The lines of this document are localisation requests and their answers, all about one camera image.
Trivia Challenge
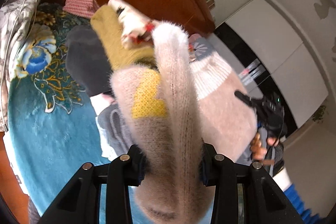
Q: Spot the white charging cable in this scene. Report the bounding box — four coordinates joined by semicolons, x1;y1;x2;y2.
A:
0;0;53;132

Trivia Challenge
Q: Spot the fuzzy beige cartoon sweater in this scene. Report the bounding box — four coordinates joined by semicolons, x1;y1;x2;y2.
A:
110;22;257;223

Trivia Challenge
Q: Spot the dark navy folded garment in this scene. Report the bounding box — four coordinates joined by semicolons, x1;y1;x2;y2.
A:
65;25;113;97

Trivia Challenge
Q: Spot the light blue folded shirt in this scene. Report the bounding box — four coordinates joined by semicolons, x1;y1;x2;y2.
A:
90;93;117;161

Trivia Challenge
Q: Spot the light blue floral quilt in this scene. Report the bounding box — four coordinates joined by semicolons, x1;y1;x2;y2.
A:
189;34;227;62

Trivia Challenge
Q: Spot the teal floral plush blanket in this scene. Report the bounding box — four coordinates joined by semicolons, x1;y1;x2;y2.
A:
8;3;110;223

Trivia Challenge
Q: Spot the olive yellow knit sweater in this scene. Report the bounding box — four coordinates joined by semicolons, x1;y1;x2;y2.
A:
91;5;156;71

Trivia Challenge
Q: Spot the pink knitted fabric item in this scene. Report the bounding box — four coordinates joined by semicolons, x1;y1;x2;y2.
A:
63;0;100;19

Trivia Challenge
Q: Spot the grey floral curtain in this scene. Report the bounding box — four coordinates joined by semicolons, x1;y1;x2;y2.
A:
0;0;64;132

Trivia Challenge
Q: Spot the person's right hand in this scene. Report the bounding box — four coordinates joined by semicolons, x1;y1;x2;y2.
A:
250;132;279;161

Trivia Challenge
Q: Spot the white wardrobe with black stripe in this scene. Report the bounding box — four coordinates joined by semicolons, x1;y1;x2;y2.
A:
209;0;328;135

